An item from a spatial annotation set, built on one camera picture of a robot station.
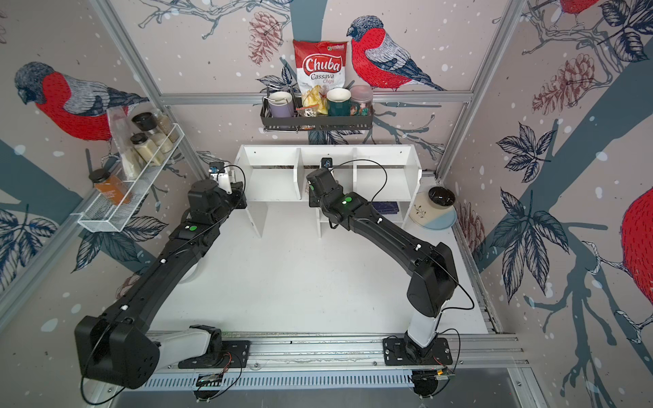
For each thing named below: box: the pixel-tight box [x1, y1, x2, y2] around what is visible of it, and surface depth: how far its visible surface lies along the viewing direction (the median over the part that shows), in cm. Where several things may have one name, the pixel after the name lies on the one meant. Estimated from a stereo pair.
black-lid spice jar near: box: [130, 132, 165, 166], surface depth 79 cm
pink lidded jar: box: [350, 84, 375, 117], surface depth 87 cm
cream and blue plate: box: [408, 189, 458, 230], surface depth 106 cm
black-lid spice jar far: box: [131, 111, 179, 143], surface depth 82 cm
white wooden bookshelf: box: [234, 144, 423, 238], surface depth 84 cm
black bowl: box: [427, 186, 456, 209], surface depth 109 cm
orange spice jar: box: [88, 168, 133, 205], surface depth 68 cm
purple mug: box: [268, 90, 295, 118], surface depth 84 cm
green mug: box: [326, 87, 352, 117], surface depth 85 cm
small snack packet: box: [295, 103, 319, 118], surface depth 87 cm
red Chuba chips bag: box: [292, 39, 348, 95], surface depth 81 cm
